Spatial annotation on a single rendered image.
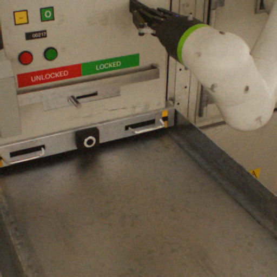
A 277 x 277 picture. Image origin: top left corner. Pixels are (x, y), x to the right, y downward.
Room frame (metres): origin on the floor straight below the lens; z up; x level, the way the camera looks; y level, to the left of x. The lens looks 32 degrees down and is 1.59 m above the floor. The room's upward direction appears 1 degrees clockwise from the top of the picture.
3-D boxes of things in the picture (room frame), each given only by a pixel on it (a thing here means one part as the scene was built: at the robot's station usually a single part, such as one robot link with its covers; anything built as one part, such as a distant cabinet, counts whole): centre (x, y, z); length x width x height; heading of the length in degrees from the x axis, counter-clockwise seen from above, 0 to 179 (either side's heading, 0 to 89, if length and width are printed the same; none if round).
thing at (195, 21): (0.96, -0.10, 1.22); 0.09 x 0.06 x 0.12; 117
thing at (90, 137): (1.11, 0.13, 0.90); 0.06 x 0.03 x 0.05; 117
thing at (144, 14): (1.08, -0.02, 1.23); 0.11 x 0.01 x 0.04; 28
